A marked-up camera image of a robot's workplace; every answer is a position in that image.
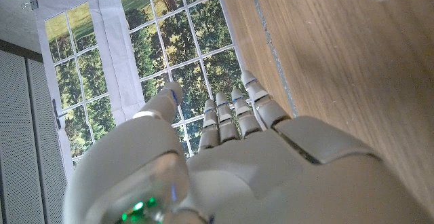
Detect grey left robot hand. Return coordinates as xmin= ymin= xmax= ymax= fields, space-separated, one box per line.
xmin=62 ymin=70 xmax=434 ymax=224

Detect grey tape outline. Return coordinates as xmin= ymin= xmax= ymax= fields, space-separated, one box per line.
xmin=245 ymin=0 xmax=300 ymax=118

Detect printed window backdrop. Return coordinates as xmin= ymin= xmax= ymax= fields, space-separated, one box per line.
xmin=33 ymin=0 xmax=260 ymax=181

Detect metal backdrop clip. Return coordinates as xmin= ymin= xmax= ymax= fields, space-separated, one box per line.
xmin=20 ymin=0 xmax=39 ymax=11
xmin=51 ymin=98 xmax=68 ymax=130

